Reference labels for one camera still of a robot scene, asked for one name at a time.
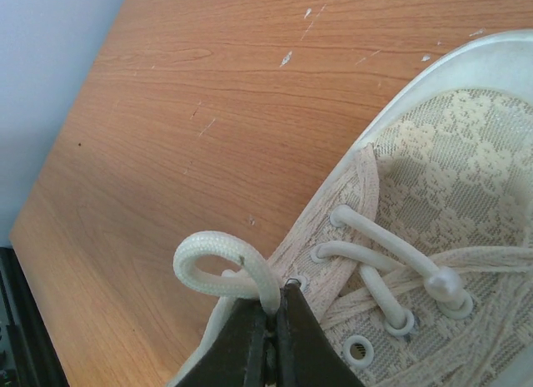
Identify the black right table rail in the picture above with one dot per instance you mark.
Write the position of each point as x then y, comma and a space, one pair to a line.
27, 354

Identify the white lace sneaker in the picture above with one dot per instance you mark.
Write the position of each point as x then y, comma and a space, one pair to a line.
415, 254

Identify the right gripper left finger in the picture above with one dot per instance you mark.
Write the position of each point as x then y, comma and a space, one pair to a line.
238, 356

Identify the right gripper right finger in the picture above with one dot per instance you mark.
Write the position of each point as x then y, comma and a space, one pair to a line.
304, 357

